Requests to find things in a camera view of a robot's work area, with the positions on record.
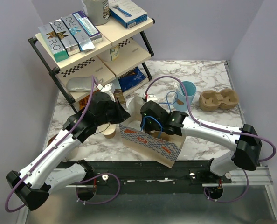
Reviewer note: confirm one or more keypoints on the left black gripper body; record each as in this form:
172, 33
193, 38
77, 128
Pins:
112, 116

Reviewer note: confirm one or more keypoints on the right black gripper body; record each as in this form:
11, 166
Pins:
148, 126

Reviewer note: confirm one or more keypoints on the brown cardboard cup carrier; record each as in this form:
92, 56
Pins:
161, 136

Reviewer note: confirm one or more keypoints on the brown paper cup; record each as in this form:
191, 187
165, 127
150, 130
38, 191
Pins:
107, 130

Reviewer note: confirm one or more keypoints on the checkered paper bag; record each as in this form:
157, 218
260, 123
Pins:
164, 152

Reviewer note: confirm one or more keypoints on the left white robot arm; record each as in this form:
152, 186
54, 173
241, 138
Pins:
34, 183

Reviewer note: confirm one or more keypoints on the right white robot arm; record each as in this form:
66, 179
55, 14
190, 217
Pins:
243, 144

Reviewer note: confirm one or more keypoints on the brown cookie package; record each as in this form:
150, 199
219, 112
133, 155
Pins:
118, 93

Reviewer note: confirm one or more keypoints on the orange snack bag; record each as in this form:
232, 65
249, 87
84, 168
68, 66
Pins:
83, 102

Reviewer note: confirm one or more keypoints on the grey sponge pad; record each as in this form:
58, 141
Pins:
79, 84

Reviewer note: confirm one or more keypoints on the blue chips bag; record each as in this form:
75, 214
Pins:
131, 79

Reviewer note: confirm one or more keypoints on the black beige shelf rack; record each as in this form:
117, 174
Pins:
134, 50

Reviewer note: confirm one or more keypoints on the stacked brown cup carriers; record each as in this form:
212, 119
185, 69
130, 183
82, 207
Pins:
211, 100

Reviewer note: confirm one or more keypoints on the brown cookie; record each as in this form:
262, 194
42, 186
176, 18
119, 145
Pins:
51, 140

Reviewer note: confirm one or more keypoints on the white patterned mug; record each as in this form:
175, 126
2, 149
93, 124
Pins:
110, 54

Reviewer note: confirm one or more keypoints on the blue silver toothpaste box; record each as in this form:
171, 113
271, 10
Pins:
84, 42

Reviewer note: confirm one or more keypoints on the purple white toothpaste box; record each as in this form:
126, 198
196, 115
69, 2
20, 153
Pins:
93, 33

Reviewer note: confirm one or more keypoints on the teal silver toothpaste box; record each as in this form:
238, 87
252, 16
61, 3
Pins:
53, 42

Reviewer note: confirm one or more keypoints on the grey printed mug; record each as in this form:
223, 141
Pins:
97, 11

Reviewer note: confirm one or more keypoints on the blue razor box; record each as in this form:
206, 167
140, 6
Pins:
127, 13

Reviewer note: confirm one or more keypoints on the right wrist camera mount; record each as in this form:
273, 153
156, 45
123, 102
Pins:
149, 97

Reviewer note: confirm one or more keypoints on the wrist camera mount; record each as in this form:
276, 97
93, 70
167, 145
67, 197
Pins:
109, 89
149, 97

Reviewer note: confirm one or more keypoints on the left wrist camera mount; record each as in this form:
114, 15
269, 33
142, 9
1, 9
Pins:
109, 89

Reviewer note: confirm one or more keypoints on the cream bag with blue handles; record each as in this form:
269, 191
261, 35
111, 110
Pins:
134, 105

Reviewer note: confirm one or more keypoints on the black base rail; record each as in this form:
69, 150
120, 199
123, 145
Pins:
149, 177

